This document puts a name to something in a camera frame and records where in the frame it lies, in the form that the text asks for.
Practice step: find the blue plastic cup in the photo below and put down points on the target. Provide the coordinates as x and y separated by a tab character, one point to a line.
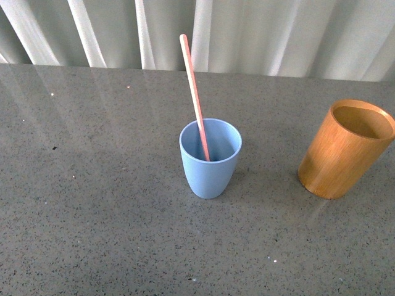
208	179

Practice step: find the pink chopstick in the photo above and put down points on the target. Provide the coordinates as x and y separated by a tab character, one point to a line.
194	93

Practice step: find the bamboo chopstick holder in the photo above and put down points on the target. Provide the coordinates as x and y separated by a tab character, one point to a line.
350	139

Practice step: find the white curtain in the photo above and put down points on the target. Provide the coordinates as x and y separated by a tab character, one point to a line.
345	40

